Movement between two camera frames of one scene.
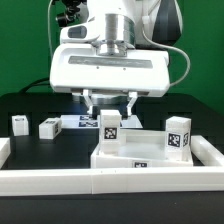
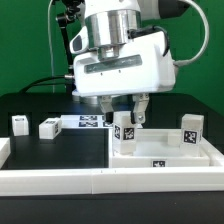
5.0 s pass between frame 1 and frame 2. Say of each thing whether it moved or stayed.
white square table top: moved
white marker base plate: stayed
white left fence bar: stayed
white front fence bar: stayed
